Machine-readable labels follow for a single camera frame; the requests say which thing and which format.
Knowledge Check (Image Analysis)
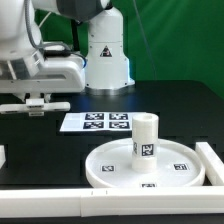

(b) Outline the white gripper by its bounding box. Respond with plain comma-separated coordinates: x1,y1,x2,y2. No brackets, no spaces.
0,54,85,94

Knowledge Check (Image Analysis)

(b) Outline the white round table top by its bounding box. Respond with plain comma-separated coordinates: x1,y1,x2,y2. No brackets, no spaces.
85,138,205,188

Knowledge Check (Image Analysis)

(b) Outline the white cross-shaped table base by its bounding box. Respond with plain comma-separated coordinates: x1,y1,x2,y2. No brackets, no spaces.
0,99,70,116

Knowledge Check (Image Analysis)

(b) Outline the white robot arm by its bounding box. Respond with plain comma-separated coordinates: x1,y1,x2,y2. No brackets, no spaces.
0,0,134,94

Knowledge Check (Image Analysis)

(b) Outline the white marker tag sheet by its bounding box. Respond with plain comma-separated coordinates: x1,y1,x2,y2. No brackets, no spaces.
60,112,137,132

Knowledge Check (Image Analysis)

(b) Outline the white left border bar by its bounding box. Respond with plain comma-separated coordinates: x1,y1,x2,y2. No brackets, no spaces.
0,145,6,169

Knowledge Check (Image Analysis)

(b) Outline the white border bar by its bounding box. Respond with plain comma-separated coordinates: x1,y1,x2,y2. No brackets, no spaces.
0,145,6,169
195,142,224,186
0,186,224,218

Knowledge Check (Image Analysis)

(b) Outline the white right border bar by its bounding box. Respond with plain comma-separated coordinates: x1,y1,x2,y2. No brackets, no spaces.
195,142,224,186

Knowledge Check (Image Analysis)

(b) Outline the white front border bar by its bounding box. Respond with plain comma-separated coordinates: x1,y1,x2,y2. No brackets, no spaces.
0,186,224,218

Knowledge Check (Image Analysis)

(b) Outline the black camera stand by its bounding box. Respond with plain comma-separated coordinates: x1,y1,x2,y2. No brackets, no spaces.
71,20,81,54

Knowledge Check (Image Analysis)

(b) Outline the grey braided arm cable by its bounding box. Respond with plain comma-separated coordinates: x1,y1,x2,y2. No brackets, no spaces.
23,0,73,56

